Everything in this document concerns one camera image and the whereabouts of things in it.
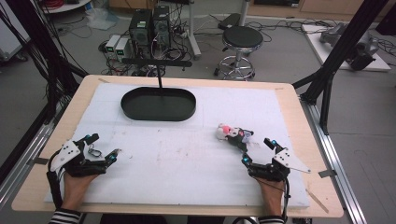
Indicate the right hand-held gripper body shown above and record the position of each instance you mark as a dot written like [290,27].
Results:
[288,160]

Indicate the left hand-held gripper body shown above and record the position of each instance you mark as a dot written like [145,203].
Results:
[67,154]

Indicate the black hanger stand with tray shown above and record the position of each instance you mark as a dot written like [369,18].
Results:
[155,107]

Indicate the person's left hand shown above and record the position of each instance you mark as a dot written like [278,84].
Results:
[74,191]

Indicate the person's right hand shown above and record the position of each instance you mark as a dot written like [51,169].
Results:
[272,196]

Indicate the grey tape strip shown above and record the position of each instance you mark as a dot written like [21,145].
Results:
[327,173]
[39,161]

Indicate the thin wooden stick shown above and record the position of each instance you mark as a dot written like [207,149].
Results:
[317,201]

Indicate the white foam mat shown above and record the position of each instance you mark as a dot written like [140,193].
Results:
[186,155]

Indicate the person's dark trousers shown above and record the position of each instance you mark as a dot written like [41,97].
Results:
[134,219]

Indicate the white power supply box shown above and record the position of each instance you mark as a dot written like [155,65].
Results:
[112,43]
[122,48]

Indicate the black round stool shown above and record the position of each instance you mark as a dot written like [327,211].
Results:
[243,37]

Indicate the white floor board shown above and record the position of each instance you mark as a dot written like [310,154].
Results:
[314,40]

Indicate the black computer tower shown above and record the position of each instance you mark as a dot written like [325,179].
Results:
[140,32]
[162,26]

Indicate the clear plastic bag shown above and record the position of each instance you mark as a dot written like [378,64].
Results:
[101,18]

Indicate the grey and black device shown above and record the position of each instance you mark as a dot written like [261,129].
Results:
[364,53]

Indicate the grey metal stand leg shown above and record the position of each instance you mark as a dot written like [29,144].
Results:
[193,34]

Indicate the aluminium rail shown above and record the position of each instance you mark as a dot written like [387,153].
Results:
[21,161]
[336,161]

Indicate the black metal frame post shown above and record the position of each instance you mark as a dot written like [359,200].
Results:
[40,46]
[339,53]

